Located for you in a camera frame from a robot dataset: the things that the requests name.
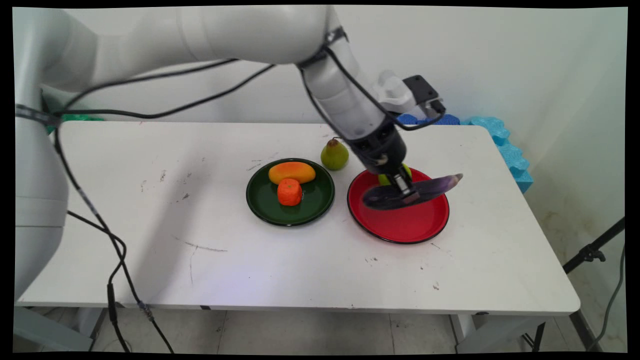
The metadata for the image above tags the orange-yellow toy mango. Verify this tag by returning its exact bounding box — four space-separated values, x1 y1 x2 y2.
268 161 317 185

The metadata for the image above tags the orange toy tangerine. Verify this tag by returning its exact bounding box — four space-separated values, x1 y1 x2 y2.
277 178 304 207

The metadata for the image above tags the black cable on forearm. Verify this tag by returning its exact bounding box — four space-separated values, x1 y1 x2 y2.
298 44 447 132

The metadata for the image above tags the green toy pear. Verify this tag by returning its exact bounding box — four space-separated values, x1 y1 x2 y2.
320 138 350 171

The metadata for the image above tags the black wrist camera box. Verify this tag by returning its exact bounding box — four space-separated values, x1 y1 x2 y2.
402 74 447 120

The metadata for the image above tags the black cable hanging down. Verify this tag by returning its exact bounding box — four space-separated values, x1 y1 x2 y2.
52 124 176 354

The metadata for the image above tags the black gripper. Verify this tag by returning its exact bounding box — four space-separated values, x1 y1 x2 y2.
345 122 422 205

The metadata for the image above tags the red round plate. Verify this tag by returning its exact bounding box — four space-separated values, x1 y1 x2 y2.
347 167 450 245

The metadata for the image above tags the green foam piece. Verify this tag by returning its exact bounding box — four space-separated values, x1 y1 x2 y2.
46 113 105 135

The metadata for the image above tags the purple toy eggplant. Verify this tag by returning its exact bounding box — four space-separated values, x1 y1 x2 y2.
362 173 464 211

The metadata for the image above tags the black tripod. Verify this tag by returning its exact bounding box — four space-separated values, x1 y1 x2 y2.
520 216 627 352

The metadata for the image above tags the dark green round plate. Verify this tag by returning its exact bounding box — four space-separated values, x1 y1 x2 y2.
245 158 336 227

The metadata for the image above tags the thin cable on floor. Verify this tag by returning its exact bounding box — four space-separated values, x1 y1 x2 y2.
589 244 627 352

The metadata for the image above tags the white table leg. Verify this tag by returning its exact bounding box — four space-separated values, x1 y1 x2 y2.
14 305 107 352
449 313 548 354

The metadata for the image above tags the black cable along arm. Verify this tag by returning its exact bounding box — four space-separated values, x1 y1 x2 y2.
56 63 277 120
59 58 240 114

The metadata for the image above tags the blue foam padding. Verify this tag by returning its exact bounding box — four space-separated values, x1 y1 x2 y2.
397 113 535 194

